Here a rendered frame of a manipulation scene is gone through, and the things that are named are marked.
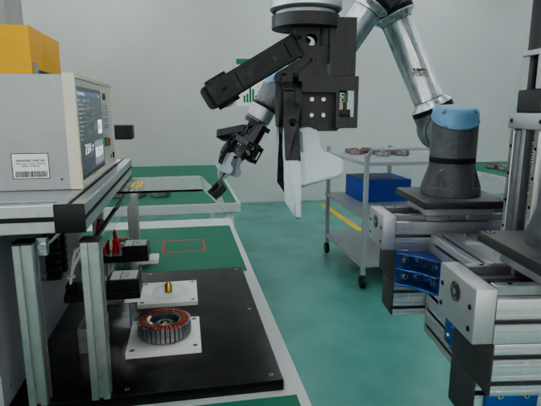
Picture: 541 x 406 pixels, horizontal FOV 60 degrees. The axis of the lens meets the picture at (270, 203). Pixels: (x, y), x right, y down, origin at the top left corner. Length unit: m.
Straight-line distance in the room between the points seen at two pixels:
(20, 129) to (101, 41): 5.51
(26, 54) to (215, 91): 4.18
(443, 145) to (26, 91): 0.94
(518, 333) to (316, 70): 0.53
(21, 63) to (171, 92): 2.21
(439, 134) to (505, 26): 6.59
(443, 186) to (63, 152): 0.89
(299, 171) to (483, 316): 0.45
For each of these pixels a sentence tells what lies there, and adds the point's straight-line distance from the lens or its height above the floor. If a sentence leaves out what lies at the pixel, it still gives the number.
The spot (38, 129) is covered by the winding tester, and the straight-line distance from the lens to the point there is 0.92.
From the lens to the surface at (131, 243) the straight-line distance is 1.25.
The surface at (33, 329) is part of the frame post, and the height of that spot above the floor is 0.91.
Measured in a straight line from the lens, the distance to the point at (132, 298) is 1.01.
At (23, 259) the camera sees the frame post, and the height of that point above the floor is 1.02.
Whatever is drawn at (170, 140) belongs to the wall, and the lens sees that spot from 6.30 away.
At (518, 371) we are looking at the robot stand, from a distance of 0.87.
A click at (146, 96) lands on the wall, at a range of 6.30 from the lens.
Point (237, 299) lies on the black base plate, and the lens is 1.26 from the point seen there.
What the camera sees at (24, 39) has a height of 1.84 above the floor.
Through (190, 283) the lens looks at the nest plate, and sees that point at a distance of 1.34.
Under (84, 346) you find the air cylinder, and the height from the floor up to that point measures 0.79.
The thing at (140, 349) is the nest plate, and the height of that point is 0.78.
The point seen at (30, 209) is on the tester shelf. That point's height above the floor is 1.11.
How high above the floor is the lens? 1.26
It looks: 11 degrees down
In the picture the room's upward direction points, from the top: straight up
